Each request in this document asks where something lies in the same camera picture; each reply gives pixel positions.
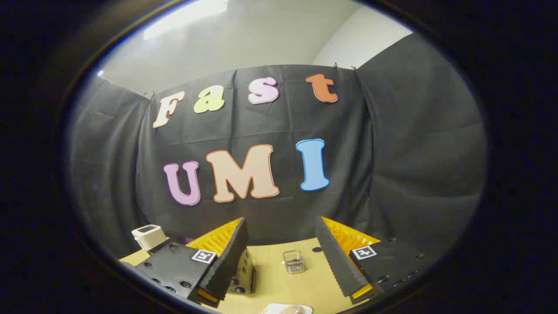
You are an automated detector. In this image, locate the black toaster oven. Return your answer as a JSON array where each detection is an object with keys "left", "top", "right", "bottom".
[{"left": 148, "top": 235, "right": 256, "bottom": 295}]

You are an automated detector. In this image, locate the white small appliance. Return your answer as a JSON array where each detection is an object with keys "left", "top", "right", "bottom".
[{"left": 132, "top": 225, "right": 167, "bottom": 251}]

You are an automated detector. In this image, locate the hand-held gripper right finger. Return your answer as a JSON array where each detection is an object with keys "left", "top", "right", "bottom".
[{"left": 314, "top": 215, "right": 427, "bottom": 305}]

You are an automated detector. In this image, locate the clear mesh holder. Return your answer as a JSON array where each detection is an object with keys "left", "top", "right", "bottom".
[{"left": 283, "top": 250, "right": 306, "bottom": 274}]

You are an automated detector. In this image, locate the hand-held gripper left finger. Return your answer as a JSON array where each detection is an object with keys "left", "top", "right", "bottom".
[{"left": 130, "top": 217, "right": 250, "bottom": 309}]

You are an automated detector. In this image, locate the white plate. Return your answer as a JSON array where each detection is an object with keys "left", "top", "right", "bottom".
[{"left": 262, "top": 304, "right": 313, "bottom": 314}]

